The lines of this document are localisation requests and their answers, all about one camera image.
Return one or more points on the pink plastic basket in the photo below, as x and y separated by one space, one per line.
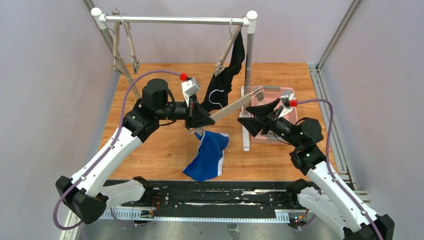
270 94

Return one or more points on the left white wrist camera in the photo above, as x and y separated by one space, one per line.
189 87

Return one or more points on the beige clip hanger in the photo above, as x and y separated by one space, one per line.
135 61

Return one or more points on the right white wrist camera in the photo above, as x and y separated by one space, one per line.
286 104

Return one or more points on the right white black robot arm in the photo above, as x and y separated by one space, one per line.
325 194

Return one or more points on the white silver clothes rack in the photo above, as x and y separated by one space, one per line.
105 23

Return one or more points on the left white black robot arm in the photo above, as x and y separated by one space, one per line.
85 194

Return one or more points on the empty beige hanger far left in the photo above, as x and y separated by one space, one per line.
115 47

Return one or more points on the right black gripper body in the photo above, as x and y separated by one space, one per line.
267 119

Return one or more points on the beige hanger with blue underwear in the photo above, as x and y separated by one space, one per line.
240 103

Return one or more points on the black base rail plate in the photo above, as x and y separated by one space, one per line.
247 200

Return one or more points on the blue underwear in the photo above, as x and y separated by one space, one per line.
209 159

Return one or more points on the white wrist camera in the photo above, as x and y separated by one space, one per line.
189 87
286 104

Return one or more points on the beige hanger with black underwear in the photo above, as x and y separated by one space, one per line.
233 33

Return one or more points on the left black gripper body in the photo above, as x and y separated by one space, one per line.
190 115

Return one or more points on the black underwear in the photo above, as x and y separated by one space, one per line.
217 93

